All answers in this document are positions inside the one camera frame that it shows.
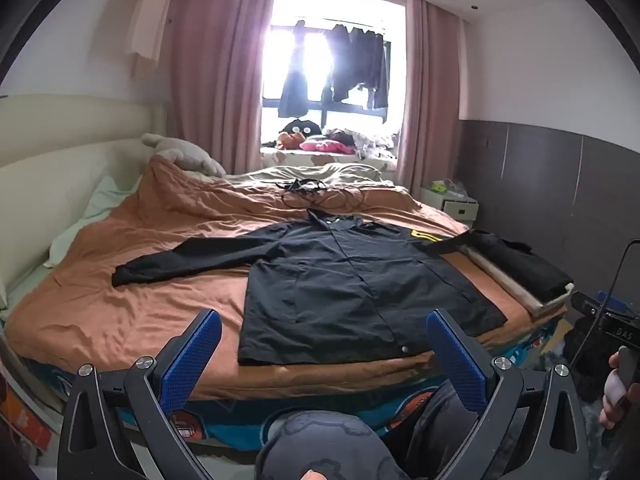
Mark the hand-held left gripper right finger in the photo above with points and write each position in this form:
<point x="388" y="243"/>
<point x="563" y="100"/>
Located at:
<point x="460" y="360"/>

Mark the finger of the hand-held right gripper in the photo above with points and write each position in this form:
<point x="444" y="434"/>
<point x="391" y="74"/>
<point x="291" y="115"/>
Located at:
<point x="585" y="302"/>

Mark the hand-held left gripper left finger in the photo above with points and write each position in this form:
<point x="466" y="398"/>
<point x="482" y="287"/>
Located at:
<point x="196" y="355"/>

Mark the black jacket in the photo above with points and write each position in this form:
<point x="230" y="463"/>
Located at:
<point x="340" y="285"/>

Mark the folded black clothes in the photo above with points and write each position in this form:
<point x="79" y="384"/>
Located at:
<point x="525" y="265"/>

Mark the person's right hand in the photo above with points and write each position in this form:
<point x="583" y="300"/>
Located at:
<point x="612" y="410"/>

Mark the person's right leg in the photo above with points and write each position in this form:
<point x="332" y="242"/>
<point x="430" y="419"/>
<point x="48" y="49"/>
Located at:
<point x="425" y="410"/>

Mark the orange blanket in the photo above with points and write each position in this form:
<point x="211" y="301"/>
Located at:
<point x="150" y="310"/>

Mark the cartoon printed bed sheet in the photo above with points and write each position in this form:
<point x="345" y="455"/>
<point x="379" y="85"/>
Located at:
<point x="230" y="420"/>

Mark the white nightstand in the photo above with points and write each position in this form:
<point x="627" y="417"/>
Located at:
<point x="457" y="207"/>

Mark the clear plastic bag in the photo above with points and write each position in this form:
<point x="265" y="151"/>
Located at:
<point x="457" y="187"/>

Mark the small green item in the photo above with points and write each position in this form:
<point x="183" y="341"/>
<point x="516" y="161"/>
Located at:
<point x="440" y="187"/>

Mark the pale green pillow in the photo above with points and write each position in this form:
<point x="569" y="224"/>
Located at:
<point x="95" y="205"/>

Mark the beige plush toy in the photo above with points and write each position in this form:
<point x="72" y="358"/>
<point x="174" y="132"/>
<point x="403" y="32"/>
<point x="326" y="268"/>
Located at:
<point x="180" y="152"/>

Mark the pale green quilt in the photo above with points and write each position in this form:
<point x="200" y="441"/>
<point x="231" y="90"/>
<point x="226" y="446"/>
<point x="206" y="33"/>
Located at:
<point x="310" y="172"/>

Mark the patterned cloth pile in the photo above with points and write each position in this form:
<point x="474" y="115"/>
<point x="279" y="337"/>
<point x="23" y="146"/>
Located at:
<point x="375" y="142"/>

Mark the orange plush toy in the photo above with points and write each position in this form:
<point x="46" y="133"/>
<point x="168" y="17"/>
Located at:
<point x="290" y="141"/>

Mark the cream padded headboard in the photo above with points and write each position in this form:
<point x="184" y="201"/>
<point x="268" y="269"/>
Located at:
<point x="50" y="160"/>

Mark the pink cloth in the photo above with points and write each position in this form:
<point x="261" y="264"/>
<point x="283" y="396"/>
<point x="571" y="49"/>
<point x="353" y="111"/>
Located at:
<point x="325" y="146"/>

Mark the black plush toy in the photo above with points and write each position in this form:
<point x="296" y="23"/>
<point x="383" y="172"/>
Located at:
<point x="300" y="126"/>

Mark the dark hanging garment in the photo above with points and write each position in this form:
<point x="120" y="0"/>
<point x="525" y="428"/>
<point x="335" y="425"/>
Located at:
<point x="360" y="65"/>
<point x="295" y="90"/>

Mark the beige hanging cloth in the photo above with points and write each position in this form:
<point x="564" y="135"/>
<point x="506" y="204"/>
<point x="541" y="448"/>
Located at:
<point x="147" y="25"/>

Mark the window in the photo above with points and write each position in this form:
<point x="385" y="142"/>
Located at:
<point x="320" y="45"/>

